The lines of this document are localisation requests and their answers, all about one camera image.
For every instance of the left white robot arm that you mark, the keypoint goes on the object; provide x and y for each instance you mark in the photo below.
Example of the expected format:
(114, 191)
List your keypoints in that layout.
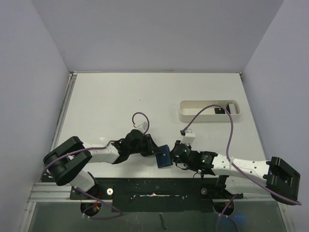
(66, 162)

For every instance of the white oblong tray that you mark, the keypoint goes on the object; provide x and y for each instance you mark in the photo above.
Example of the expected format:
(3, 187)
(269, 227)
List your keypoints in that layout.
(189, 108)

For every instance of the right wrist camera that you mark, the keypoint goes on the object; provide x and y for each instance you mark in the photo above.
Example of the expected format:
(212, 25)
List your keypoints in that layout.
(188, 137)

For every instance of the blue card holder wallet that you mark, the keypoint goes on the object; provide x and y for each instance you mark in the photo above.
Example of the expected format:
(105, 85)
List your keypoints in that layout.
(163, 158)

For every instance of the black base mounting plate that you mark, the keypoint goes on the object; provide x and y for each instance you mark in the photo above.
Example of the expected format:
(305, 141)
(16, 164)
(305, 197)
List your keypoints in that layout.
(162, 194)

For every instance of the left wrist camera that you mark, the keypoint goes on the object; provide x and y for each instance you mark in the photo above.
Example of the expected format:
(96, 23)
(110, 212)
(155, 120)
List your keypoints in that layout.
(141, 127)

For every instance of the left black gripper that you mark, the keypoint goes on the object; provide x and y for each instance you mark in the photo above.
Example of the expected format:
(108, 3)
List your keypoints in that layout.
(150, 146)

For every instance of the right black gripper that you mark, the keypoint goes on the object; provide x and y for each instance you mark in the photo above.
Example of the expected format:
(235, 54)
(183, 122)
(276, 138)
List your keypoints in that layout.
(175, 150)

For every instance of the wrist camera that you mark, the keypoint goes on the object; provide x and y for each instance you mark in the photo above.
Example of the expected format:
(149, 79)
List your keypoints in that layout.
(188, 137)
(141, 127)

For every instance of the aluminium rail left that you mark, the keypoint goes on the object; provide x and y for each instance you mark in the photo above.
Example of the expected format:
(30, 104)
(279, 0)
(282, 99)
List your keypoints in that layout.
(64, 108)

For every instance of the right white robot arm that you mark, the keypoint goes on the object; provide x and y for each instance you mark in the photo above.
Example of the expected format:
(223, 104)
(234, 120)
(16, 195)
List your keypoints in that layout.
(273, 177)

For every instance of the black card in tray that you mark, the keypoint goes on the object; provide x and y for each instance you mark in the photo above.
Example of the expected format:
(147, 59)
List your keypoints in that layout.
(219, 111)

